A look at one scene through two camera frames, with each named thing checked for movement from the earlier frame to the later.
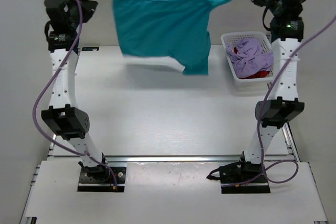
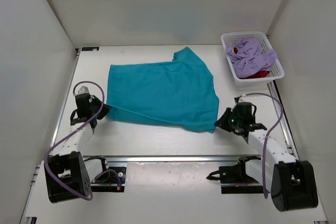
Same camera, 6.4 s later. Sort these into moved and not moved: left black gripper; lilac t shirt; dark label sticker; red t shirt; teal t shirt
Moved: teal t shirt; left black gripper
Not moved: red t shirt; lilac t shirt; dark label sticker
